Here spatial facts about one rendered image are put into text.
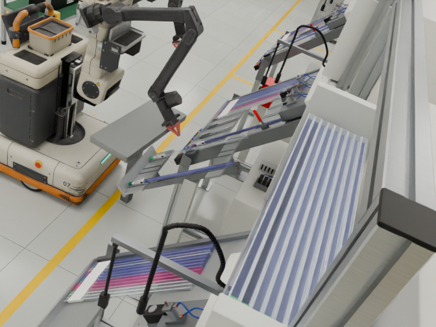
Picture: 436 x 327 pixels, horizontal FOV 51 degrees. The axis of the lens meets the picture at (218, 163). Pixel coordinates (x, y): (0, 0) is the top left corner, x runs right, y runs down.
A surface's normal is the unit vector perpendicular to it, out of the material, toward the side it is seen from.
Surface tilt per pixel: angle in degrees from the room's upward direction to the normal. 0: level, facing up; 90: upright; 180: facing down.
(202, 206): 0
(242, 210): 90
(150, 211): 0
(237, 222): 90
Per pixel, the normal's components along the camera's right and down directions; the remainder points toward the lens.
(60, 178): -0.29, 0.52
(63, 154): 0.28, -0.76
